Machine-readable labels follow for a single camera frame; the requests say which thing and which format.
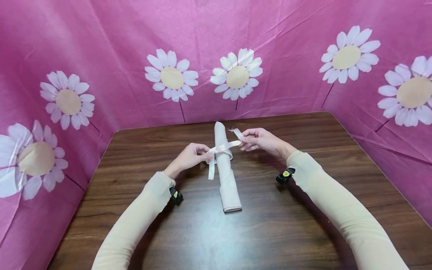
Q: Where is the rolled beige cloth napkin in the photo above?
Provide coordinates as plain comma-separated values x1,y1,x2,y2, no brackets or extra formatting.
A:
214,121,243,213

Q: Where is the person's left hand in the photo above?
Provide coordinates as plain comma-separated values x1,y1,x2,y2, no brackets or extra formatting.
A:
163,143,214,179

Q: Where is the black wrist band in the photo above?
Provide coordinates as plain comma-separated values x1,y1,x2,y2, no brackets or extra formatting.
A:
276,168,296,185
169,186,183,204

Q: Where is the white ribbon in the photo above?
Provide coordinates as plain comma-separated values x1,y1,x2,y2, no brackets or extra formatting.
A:
207,128,243,181

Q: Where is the person's right forearm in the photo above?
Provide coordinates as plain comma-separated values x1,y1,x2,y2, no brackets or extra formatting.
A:
286,150,410,270

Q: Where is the person's left forearm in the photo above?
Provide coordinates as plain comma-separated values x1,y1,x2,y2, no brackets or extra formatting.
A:
91,171,176,270

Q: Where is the person's right hand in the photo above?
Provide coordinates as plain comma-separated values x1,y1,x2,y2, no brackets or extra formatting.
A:
239,128,297,161

